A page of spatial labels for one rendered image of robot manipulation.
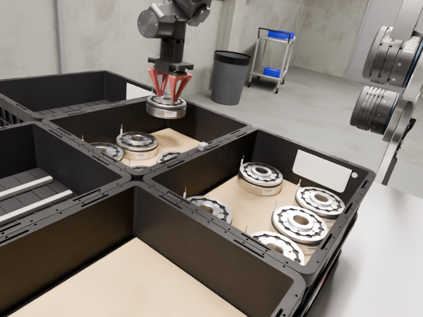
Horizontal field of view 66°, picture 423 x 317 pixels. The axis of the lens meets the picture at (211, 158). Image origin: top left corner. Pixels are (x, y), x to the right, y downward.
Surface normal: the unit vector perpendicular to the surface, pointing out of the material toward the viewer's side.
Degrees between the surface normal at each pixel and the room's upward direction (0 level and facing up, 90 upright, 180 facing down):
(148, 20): 88
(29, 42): 90
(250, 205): 0
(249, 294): 90
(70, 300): 0
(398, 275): 0
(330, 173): 90
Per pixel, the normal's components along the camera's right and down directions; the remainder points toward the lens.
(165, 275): 0.14, -0.88
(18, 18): 0.84, 0.35
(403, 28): -0.51, 0.32
